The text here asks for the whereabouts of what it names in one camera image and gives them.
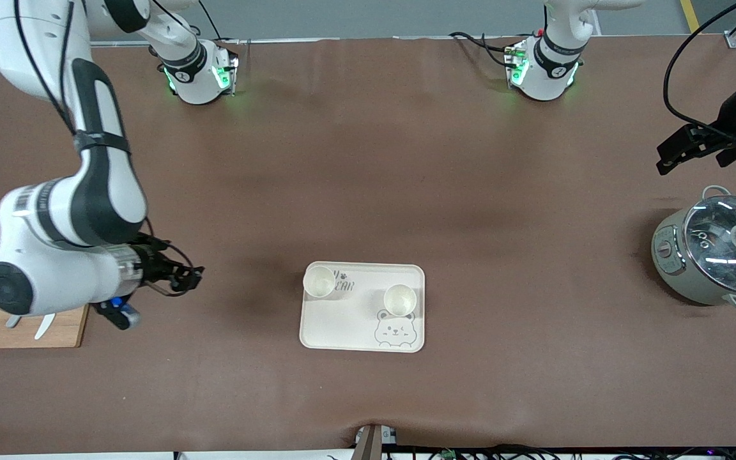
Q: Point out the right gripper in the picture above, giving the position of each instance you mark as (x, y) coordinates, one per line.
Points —
(151, 266)

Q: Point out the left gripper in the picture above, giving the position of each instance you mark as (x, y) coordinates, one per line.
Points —
(728, 128)

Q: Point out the white IKEA cup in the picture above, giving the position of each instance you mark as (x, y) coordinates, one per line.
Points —
(319, 282)
(400, 300)

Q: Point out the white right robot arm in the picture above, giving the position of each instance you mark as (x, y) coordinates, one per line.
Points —
(99, 191)

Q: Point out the white bear print tray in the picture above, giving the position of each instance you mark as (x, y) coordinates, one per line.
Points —
(342, 326)

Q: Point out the glass pot lid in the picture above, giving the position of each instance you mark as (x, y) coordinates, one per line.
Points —
(719, 243)

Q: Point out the grey pot with glass lid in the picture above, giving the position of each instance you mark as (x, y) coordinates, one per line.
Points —
(671, 255)

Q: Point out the wooden cutting board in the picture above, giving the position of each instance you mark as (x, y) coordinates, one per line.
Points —
(61, 332)

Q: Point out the white plastic knife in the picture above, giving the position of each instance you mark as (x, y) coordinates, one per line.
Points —
(44, 327)

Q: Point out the grey plastic knife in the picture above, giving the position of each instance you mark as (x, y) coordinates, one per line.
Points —
(13, 321)

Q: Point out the metal table edge clamp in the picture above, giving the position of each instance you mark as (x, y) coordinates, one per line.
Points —
(371, 442)

